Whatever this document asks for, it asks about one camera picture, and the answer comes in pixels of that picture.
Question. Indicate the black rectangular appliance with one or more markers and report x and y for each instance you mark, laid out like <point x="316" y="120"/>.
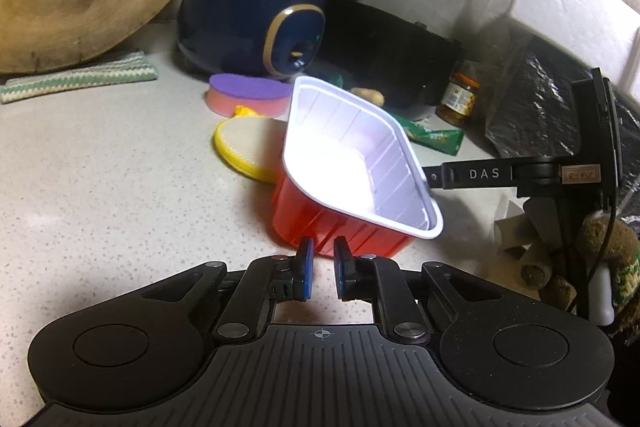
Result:
<point x="380" y="42"/>

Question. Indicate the white plastic object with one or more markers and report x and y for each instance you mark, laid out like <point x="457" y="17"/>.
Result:
<point x="602" y="297"/>

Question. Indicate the yellow-rimmed round scrubber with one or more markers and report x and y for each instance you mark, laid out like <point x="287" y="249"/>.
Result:
<point x="245" y="142"/>

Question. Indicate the green snack wrapper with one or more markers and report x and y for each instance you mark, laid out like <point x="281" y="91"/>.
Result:
<point x="435" y="138"/>

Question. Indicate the red and white plastic tray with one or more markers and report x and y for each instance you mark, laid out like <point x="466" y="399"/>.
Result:
<point x="340" y="147"/>

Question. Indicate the green striped knitted cloth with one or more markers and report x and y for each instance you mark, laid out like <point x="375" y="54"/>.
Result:
<point x="75" y="79"/>

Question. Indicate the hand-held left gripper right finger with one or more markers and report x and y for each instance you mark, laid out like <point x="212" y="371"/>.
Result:
<point x="342" y="269"/>

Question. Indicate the black plastic-wrapped oven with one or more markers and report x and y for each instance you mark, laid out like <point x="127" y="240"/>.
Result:
<point x="540" y="107"/>

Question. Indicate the navy blue rice cooker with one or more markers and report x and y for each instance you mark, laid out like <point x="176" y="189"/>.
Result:
<point x="230" y="12"/>

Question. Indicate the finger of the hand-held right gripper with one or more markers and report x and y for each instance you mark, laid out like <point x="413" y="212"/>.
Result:
<point x="434" y="178"/>

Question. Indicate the pink and purple sponge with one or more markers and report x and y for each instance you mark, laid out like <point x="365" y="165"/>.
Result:
<point x="245" y="89"/>

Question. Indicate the glass jar with orange lid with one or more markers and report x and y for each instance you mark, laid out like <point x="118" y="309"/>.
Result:
<point x="457" y="99"/>

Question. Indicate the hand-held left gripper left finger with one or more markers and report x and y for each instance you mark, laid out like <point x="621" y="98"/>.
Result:
<point x="306" y="269"/>

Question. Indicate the small brown potato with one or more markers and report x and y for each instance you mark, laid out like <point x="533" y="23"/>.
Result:
<point x="367" y="96"/>

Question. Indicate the brown round lump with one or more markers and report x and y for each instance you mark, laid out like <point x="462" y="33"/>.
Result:
<point x="560" y="294"/>

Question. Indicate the white foam box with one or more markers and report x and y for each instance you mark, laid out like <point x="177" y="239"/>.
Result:
<point x="565" y="7"/>

